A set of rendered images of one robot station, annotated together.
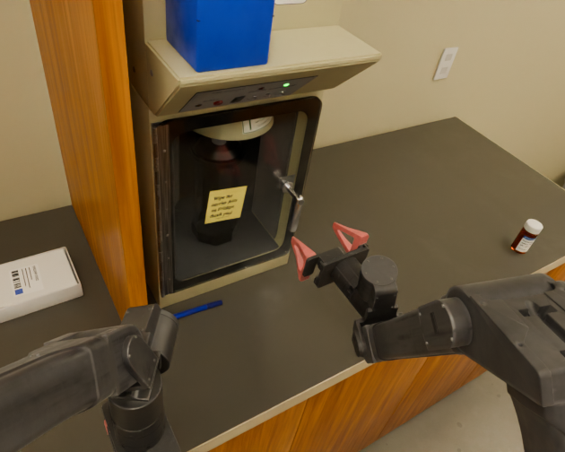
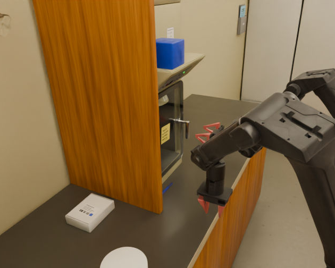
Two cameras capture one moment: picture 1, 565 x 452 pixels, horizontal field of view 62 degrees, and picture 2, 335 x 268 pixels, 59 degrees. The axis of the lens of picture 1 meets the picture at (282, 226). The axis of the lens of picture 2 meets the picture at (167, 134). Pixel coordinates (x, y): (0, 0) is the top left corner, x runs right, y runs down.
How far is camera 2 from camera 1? 0.69 m
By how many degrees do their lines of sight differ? 24
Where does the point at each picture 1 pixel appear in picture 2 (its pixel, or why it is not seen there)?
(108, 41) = (153, 64)
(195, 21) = (171, 52)
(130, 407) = (222, 166)
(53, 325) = (114, 222)
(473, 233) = not seen: hidden behind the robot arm
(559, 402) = (328, 81)
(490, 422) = (273, 218)
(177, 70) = (166, 70)
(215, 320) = (175, 190)
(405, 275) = not seen: hidden behind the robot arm
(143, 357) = not seen: hidden behind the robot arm
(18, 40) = (42, 105)
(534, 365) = (320, 77)
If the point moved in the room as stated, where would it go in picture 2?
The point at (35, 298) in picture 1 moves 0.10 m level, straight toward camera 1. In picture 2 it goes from (100, 212) to (122, 220)
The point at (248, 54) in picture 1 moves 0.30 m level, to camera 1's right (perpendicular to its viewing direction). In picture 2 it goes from (181, 60) to (249, 52)
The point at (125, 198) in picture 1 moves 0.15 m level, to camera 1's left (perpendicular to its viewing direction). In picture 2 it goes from (156, 125) to (115, 134)
